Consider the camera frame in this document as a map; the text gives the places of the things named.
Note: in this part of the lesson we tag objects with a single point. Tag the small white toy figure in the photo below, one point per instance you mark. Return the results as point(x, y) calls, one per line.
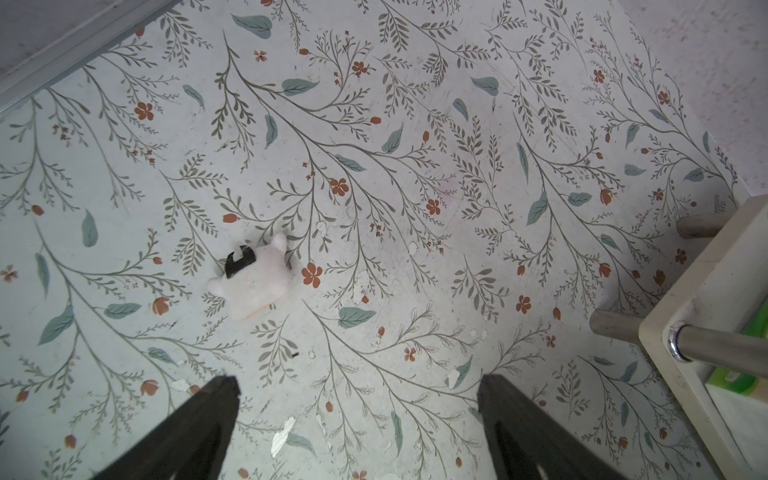
point(258, 278)

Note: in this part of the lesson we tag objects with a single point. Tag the white two-tier shelf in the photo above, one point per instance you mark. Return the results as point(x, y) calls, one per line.
point(700, 325)

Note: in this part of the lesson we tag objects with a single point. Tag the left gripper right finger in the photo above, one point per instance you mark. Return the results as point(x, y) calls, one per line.
point(525, 443)

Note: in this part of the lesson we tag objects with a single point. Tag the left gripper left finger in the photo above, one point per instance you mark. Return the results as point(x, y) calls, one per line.
point(191, 443)

